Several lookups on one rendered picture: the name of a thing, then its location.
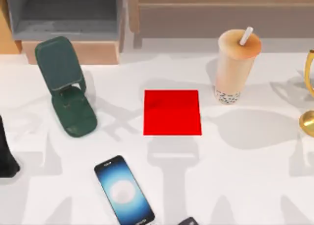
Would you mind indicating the flat red square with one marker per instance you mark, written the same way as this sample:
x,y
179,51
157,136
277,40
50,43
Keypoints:
x,y
172,112

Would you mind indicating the bubble tea cup with straw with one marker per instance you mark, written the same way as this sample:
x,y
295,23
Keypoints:
x,y
233,70

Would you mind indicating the black smartphone with blue screen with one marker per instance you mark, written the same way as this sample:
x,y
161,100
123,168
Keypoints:
x,y
123,193

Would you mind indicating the dark green phone stand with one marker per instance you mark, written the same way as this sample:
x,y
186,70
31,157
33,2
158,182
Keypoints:
x,y
64,87

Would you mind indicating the pale wooden drawer front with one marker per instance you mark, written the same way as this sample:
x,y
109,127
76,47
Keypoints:
x,y
71,50

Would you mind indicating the wooden cupboard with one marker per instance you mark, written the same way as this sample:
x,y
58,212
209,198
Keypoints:
x,y
220,13

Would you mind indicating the dark grey object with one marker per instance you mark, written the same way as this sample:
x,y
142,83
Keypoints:
x,y
189,221

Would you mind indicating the gold trophy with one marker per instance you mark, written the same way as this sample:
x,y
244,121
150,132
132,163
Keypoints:
x,y
309,123

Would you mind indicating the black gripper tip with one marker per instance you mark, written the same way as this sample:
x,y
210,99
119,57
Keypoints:
x,y
6,158

